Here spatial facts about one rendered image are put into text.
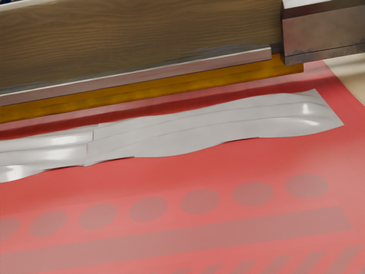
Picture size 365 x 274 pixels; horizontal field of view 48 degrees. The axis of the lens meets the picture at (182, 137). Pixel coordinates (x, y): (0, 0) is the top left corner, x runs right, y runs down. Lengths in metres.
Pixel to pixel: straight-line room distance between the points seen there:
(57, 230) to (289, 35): 0.22
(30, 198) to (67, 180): 0.03
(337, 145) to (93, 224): 0.15
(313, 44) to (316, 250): 0.19
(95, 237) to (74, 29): 0.19
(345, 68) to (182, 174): 0.20
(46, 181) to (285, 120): 0.17
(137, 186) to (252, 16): 0.17
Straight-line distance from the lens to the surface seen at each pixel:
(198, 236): 0.21
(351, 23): 0.35
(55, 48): 0.36
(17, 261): 0.23
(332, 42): 0.35
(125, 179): 0.27
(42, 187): 0.29
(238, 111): 0.31
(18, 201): 0.28
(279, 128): 0.29
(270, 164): 0.25
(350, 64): 0.40
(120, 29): 0.34
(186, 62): 0.33
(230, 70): 0.36
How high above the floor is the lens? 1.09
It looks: 26 degrees down
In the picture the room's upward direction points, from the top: 12 degrees counter-clockwise
